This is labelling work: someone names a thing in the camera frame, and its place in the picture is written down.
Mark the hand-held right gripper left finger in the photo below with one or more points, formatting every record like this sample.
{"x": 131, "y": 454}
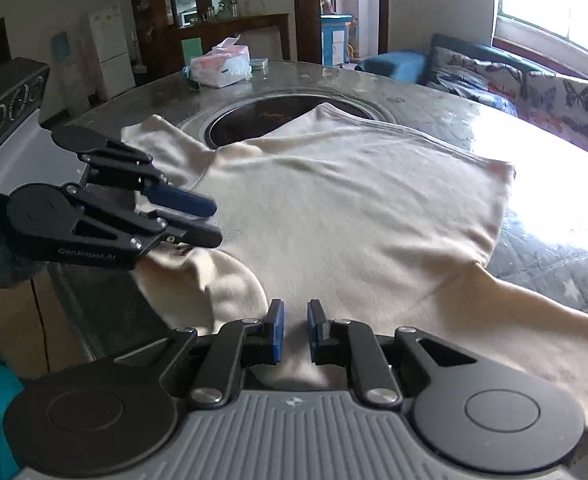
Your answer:
{"x": 275, "y": 336}

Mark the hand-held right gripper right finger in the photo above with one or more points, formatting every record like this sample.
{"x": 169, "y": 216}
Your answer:
{"x": 316, "y": 336}

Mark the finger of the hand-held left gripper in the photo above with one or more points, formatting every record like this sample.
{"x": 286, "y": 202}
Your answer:
{"x": 183, "y": 201}
{"x": 198, "y": 236}

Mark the cream shirt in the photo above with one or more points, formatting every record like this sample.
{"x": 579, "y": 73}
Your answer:
{"x": 354, "y": 220}

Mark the pink white tissue pack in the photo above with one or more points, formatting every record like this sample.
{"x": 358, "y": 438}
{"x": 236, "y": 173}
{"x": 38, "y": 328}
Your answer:
{"x": 222, "y": 66}

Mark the white water dispenser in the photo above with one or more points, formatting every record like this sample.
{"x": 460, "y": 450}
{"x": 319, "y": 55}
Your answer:
{"x": 66, "y": 67}

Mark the small teal tin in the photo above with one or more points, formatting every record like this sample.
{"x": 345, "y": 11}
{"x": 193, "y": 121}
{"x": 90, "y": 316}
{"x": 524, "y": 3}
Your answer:
{"x": 260, "y": 64}

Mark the white refrigerator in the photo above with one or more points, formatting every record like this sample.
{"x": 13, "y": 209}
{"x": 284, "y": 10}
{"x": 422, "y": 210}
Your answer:
{"x": 109, "y": 55}

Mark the dark wooden cabinet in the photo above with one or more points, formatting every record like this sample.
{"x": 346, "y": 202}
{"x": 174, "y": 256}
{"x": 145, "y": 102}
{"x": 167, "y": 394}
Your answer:
{"x": 168, "y": 15}

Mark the glass jar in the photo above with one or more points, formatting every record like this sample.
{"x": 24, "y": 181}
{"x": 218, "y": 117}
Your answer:
{"x": 233, "y": 8}
{"x": 222, "y": 10}
{"x": 209, "y": 13}

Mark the blue white cabinet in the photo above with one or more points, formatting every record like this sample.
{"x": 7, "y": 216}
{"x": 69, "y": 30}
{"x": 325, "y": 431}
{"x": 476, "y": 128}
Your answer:
{"x": 335, "y": 40}

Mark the blue cushion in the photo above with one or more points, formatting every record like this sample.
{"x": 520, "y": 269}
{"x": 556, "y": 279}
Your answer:
{"x": 394, "y": 66}

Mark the butterfly print cushion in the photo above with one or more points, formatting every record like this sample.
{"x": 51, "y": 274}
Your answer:
{"x": 569, "y": 105}
{"x": 474, "y": 77}

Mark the dark teal sofa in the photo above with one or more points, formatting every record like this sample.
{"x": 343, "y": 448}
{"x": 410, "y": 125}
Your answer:
{"x": 479, "y": 52}

